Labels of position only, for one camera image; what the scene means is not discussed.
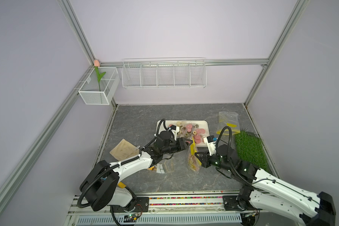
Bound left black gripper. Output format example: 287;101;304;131
161;137;193;155

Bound cookie ziploc bag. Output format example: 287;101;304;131
147;159;174;174
216;111;241;135
187;138;202;172

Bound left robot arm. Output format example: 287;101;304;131
77;119;193;211

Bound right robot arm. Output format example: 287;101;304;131
195;126;336;226

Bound poured wrapped cookie pile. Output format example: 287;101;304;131
166;121;210;147

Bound white rectangular tray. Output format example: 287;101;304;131
156;120;210;147

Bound green artificial grass mat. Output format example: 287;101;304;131
235;131;270;170

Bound beige work glove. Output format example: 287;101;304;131
110;139;139;161

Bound pink artificial tulip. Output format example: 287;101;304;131
94;59;106;91

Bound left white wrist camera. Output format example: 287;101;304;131
168;124;180;140

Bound white wire wall basket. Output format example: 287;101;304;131
122;57;207;89

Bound white mesh wall box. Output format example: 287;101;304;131
78;66;120;105

